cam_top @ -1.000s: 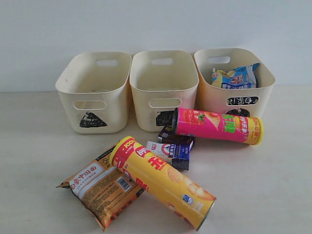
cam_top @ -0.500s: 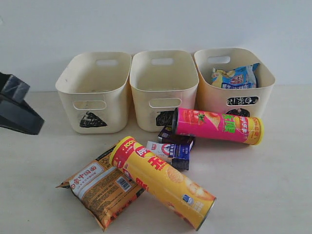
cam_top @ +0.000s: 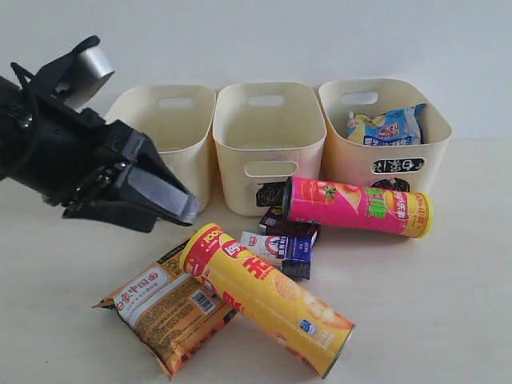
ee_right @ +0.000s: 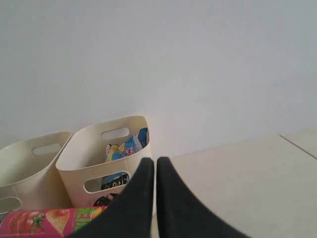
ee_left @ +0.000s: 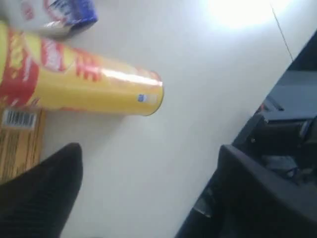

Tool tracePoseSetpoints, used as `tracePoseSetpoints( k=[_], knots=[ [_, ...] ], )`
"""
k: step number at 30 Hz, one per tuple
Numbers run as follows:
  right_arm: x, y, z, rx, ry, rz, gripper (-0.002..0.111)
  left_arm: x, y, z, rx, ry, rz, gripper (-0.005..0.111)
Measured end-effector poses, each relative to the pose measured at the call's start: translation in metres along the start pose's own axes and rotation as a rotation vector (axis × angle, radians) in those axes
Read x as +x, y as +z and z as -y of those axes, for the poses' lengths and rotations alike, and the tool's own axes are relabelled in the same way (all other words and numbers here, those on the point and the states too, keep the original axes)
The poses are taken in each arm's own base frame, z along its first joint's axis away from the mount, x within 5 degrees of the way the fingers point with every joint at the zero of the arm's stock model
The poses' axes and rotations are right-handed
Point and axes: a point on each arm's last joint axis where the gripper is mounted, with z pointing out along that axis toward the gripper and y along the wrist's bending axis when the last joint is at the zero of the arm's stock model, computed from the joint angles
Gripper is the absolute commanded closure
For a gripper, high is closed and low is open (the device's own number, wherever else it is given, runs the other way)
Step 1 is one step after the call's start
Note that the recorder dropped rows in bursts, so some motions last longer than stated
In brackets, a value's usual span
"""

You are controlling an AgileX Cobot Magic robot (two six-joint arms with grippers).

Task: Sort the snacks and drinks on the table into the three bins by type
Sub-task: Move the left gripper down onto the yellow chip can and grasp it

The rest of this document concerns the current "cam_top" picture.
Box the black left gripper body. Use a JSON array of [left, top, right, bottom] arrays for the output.
[[1, 78, 154, 206]]

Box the purple drink carton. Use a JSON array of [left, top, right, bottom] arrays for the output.
[[258, 206, 321, 238]]

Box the pink chips can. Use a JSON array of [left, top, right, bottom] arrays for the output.
[[282, 177, 433, 238]]

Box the white blue milk carton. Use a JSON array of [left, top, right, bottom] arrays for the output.
[[240, 231, 318, 280]]

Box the yellow chips can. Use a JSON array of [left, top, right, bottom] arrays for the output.
[[180, 223, 354, 378]]

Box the blue black noodle packet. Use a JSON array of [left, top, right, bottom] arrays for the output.
[[345, 102, 427, 175]]

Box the left cream bin triangle mark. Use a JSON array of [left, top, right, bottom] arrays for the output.
[[105, 85, 217, 212]]

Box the orange noodle packet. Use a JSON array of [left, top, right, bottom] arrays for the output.
[[96, 238, 237, 378]]

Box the middle cream bin square mark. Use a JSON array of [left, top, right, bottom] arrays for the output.
[[212, 82, 326, 217]]

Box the right cream bin circle mark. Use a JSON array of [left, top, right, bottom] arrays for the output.
[[318, 78, 452, 193]]

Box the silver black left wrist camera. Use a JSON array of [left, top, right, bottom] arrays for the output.
[[30, 35, 114, 110]]

